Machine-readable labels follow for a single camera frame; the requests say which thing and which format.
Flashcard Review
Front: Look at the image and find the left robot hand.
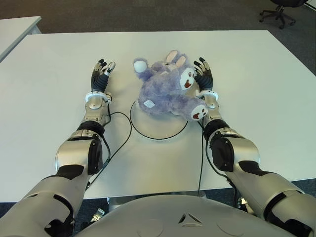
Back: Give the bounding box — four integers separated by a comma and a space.
89, 58, 116, 93

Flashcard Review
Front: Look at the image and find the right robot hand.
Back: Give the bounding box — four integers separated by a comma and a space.
193, 57, 214, 92

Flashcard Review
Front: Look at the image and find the purple plush bunny doll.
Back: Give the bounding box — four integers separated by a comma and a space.
133, 50, 209, 121

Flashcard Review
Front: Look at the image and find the white plate with black rim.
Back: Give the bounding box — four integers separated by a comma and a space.
130, 83, 201, 139

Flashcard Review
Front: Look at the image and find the black office chair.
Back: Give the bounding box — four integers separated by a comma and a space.
259, 0, 309, 30

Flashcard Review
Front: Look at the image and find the grey side table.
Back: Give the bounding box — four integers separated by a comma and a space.
0, 16, 42, 63

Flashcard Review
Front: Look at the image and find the silver table base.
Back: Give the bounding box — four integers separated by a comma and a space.
106, 190, 207, 213

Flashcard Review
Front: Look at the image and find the grey robot torso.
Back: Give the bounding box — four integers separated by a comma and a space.
74, 194, 294, 237

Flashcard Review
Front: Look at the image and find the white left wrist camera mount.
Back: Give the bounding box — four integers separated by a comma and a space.
85, 91, 112, 103

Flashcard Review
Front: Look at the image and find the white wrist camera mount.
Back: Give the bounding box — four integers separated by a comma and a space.
196, 90, 219, 100
85, 91, 112, 103

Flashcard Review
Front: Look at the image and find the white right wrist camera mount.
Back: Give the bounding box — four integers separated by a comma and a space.
196, 90, 219, 100

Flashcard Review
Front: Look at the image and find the black left wrist camera cable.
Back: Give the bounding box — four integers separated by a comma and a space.
85, 100, 132, 191

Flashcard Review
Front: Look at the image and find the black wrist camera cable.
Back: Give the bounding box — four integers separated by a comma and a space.
197, 118, 205, 196
85, 100, 132, 191

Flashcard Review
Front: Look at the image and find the black left forearm cable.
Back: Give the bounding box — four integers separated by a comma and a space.
86, 134, 111, 188

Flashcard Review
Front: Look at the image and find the black forearm cable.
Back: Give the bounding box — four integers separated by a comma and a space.
202, 128, 231, 179
86, 134, 111, 188

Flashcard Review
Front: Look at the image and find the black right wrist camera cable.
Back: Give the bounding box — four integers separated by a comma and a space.
197, 118, 205, 196

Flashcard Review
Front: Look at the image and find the black right forearm cable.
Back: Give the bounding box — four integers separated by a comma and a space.
202, 128, 231, 179

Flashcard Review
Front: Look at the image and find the silver metal floor bracket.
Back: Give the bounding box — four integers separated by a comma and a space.
92, 207, 106, 221

